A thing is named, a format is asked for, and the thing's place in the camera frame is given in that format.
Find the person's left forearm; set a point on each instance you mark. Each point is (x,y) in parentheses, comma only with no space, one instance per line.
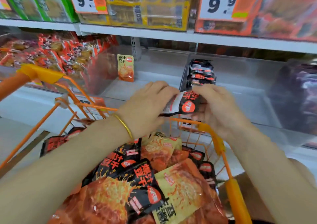
(54,181)

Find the person's right leg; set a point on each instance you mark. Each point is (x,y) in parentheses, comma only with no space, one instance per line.
(257,201)

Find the black flame print snack packet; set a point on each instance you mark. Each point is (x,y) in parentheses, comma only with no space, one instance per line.
(186,105)

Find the person's right forearm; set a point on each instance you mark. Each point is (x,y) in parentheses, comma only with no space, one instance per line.
(277,172)

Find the yellow orange snack packet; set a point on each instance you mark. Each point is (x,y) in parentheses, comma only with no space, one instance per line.
(125,68)

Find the person's left hand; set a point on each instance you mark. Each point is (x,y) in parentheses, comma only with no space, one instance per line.
(146,107)

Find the stack of green packets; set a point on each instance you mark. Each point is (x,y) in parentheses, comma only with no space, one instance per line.
(39,3)

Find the person's right hand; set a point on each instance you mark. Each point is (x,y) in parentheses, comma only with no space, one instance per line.
(223,112)

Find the pile of black orange snacks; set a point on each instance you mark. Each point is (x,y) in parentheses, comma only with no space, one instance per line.
(124,191)

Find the row of black orange snacks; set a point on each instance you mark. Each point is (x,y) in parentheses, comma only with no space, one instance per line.
(202,72)

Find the stack of yellow trimmed packets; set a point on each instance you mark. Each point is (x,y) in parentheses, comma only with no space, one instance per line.
(148,8)

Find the orange shopping cart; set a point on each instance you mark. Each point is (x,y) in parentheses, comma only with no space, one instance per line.
(39,72)

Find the stack of orange trimmed packets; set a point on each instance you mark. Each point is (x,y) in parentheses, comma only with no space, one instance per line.
(282,13)

